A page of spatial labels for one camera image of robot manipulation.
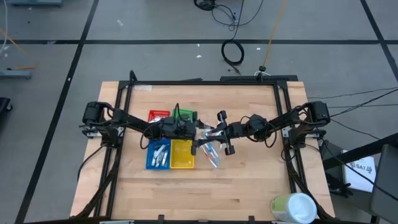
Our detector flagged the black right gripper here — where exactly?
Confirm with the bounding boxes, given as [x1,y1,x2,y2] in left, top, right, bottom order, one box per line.
[206,110,251,156]

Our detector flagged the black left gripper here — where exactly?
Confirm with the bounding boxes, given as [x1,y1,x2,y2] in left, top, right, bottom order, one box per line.
[160,115,215,156]

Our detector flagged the red toothbrush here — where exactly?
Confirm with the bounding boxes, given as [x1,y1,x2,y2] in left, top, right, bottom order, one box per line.
[201,143,218,169]

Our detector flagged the bag of black hair ties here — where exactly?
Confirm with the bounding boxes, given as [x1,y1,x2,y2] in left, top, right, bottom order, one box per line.
[175,111,193,123]

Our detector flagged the green plastic basket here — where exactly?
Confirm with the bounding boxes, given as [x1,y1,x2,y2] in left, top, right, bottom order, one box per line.
[172,108,195,124]

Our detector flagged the yellow plastic basket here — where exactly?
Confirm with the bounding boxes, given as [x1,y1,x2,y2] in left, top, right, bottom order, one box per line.
[169,139,195,170]

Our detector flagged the red plastic basket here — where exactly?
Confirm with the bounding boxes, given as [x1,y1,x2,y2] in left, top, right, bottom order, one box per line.
[147,109,171,124]

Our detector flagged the blue plastic basket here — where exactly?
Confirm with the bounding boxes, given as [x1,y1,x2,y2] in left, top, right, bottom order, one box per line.
[146,138,172,170]

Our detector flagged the clear tape piece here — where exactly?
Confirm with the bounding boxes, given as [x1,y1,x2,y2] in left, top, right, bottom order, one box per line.
[133,84,154,93]

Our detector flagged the white-lidded green wipes canister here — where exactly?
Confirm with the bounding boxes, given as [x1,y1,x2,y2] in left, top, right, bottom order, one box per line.
[269,192,318,224]

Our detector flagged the black floor device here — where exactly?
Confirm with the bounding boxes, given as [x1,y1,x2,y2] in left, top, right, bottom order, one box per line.
[193,0,218,12]

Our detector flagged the black metal bar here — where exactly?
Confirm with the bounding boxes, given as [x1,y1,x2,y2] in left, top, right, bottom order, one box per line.
[322,132,398,171]

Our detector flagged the white cardboard box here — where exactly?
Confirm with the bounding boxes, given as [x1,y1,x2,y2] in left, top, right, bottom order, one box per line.
[341,150,377,194]

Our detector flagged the dark grey panel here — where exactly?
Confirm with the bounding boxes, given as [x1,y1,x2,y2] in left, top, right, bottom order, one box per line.
[369,144,398,224]

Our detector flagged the grey floor base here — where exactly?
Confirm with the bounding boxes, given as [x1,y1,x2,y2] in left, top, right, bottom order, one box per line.
[0,69,34,80]

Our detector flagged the thick black coiled cable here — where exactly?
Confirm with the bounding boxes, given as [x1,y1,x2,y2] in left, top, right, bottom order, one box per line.
[220,0,246,75]

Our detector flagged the thin black floor cable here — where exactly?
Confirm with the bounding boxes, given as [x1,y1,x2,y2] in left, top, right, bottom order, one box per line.
[307,87,398,100]
[329,89,398,119]
[211,0,265,32]

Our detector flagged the yellow hanging cable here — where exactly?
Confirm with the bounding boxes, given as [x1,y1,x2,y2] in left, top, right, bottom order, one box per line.
[262,0,289,68]

